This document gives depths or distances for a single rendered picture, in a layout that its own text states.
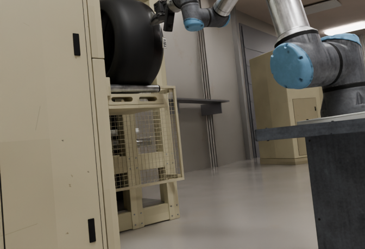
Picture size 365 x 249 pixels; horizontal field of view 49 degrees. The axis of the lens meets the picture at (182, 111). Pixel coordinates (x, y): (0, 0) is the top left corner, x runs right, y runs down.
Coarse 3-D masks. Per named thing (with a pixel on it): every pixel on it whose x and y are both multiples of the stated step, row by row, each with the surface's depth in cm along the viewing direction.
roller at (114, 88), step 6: (114, 84) 215; (120, 84) 217; (126, 84) 220; (132, 84) 222; (138, 84) 225; (114, 90) 214; (120, 90) 216; (126, 90) 218; (132, 90) 221; (138, 90) 223; (144, 90) 226; (150, 90) 229; (156, 90) 231
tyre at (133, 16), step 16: (112, 0) 220; (128, 0) 225; (112, 16) 215; (128, 16) 213; (144, 16) 219; (112, 32) 260; (128, 32) 210; (144, 32) 216; (160, 32) 223; (112, 48) 263; (128, 48) 210; (144, 48) 215; (160, 48) 222; (112, 64) 216; (128, 64) 213; (144, 64) 218; (160, 64) 227; (112, 80) 219; (128, 80) 219; (144, 80) 226
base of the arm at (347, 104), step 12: (348, 84) 135; (360, 84) 135; (324, 96) 142; (336, 96) 137; (348, 96) 134; (360, 96) 134; (324, 108) 142; (336, 108) 135; (348, 108) 133; (360, 108) 132
